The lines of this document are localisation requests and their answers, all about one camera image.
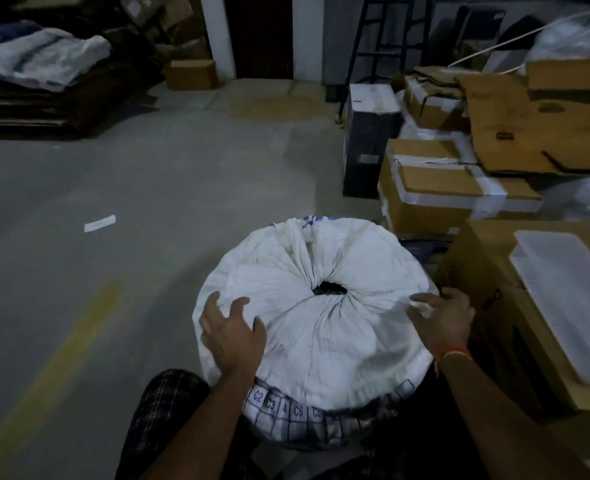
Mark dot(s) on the person's right hand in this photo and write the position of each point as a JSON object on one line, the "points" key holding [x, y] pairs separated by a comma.
{"points": [[447, 324]]}

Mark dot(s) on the person's left hand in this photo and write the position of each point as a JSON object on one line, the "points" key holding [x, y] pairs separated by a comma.
{"points": [[232, 344]]}

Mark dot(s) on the person's left thumb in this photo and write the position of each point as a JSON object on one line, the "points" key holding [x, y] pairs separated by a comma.
{"points": [[260, 330]]}

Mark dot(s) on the person's right thumb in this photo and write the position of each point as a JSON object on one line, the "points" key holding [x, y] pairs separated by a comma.
{"points": [[414, 314]]}

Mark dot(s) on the white woven sack bundle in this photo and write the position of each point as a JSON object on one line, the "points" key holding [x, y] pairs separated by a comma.
{"points": [[320, 319]]}

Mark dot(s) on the person's left forearm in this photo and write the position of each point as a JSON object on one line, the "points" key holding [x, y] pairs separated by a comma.
{"points": [[200, 429]]}

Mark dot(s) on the person's right forearm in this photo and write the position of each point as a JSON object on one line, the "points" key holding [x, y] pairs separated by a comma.
{"points": [[505, 424]]}

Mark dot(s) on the orange wrist thread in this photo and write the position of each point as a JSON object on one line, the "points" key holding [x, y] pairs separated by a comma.
{"points": [[455, 352]]}

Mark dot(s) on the big brown cardboard box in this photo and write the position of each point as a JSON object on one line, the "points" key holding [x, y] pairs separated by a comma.
{"points": [[480, 274]]}

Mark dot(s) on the dark plaid trousers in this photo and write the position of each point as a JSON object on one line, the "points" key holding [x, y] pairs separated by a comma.
{"points": [[172, 399]]}

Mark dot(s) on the large taped cardboard box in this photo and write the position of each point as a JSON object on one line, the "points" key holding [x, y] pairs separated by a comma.
{"points": [[435, 194]]}

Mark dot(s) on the translucent white plastic tray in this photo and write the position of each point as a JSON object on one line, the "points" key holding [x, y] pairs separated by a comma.
{"points": [[570, 294]]}

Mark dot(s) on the black box with white top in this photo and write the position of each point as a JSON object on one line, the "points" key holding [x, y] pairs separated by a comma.
{"points": [[370, 139]]}

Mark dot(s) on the white paper strip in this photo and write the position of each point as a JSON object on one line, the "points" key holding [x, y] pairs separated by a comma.
{"points": [[99, 223]]}

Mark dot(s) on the crumpled white plastic bag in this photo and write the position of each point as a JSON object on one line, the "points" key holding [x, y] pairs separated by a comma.
{"points": [[585, 197]]}

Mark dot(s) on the small taped cardboard box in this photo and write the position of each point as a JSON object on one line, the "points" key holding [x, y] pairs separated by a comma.
{"points": [[432, 107]]}

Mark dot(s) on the flattened cardboard sheet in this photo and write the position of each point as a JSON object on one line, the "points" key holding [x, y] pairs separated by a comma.
{"points": [[530, 124]]}

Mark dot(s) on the plain small cardboard box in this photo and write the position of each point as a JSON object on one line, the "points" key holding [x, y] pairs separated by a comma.
{"points": [[191, 74]]}

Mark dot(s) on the blue metal ladder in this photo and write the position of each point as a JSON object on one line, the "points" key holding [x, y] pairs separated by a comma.
{"points": [[380, 39]]}

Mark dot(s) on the dark door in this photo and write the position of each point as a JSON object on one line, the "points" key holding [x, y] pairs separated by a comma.
{"points": [[258, 34]]}

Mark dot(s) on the dark leaning panel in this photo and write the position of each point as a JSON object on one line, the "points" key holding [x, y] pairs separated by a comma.
{"points": [[480, 24]]}

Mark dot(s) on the stack of cardboard boxes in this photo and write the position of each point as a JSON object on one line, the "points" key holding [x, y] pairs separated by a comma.
{"points": [[167, 24]]}

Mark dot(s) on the bulky white plastic bag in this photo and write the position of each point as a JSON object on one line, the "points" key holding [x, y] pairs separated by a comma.
{"points": [[575, 37]]}

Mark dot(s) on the heap of white sacks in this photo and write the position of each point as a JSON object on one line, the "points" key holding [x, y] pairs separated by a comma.
{"points": [[39, 57]]}

